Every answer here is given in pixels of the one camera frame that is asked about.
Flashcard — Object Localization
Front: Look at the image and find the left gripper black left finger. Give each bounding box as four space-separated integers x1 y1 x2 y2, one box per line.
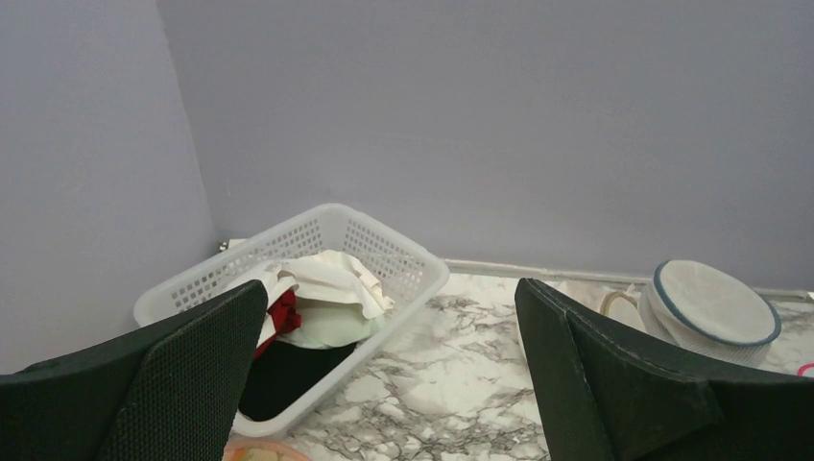
1 281 268 460

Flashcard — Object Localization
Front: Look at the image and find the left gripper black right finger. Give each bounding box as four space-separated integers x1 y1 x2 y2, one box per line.
515 279 813 460

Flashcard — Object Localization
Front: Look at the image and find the beige-rimmed mesh laundry bag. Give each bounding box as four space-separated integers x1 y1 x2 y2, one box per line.
555 280 646 332

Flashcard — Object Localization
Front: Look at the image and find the blue-rimmed mesh laundry bag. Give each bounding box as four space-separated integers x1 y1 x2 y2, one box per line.
637 259 781 368

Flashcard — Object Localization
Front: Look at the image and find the white plastic laundry basket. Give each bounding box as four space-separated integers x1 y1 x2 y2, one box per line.
133 204 449 438

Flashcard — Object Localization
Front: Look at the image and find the floral oven mitt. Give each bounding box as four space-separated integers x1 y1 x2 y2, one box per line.
222 439 310 461

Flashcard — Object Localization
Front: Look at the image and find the red garment in basket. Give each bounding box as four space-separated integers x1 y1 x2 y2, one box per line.
253 289 301 359

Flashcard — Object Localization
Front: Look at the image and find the white cloth in basket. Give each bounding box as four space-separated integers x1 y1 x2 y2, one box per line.
224 250 395 349

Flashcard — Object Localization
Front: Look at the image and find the pink-framed whiteboard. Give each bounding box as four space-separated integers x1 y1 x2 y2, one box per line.
797 363 814 377

